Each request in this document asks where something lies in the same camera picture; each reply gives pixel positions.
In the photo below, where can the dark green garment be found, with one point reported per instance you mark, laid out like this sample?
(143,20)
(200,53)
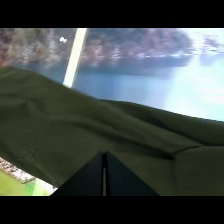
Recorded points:
(100,126)

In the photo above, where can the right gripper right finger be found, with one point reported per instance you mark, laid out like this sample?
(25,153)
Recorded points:
(125,182)

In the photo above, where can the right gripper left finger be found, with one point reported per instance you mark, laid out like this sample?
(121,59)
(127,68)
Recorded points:
(87,181)

